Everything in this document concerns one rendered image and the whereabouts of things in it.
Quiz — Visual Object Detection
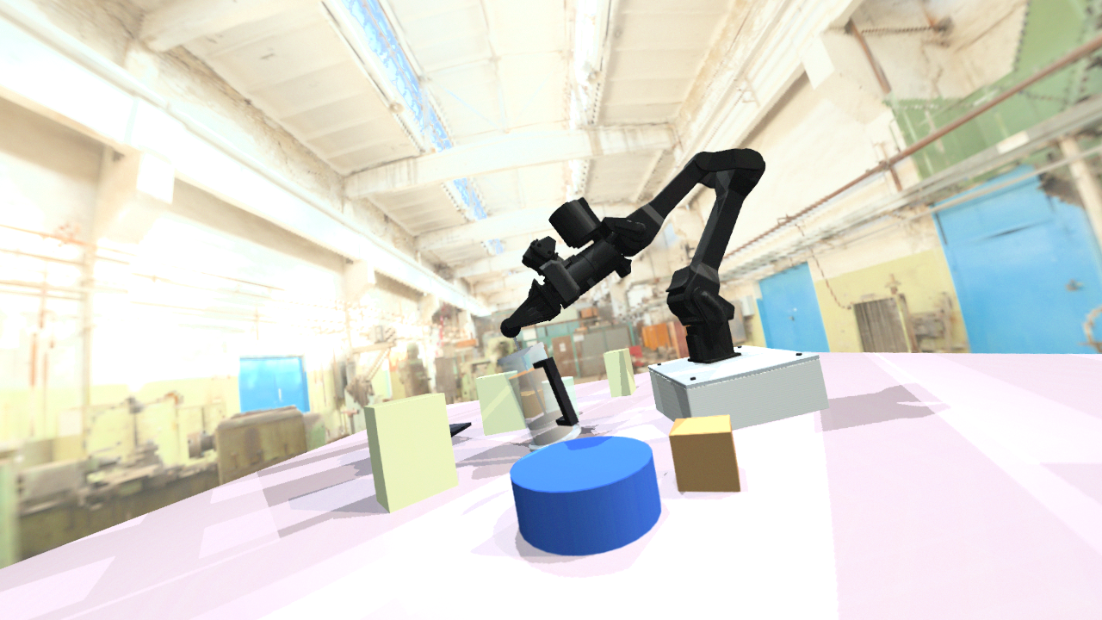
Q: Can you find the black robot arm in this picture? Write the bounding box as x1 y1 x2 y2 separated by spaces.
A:
522 148 766 365

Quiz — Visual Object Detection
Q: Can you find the brown cube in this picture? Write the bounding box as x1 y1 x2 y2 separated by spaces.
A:
669 415 741 493

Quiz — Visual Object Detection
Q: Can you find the blue cylinder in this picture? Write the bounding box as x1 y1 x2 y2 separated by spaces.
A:
511 436 661 556

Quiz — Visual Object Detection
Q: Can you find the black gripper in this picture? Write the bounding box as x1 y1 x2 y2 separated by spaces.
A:
505 254 598 329

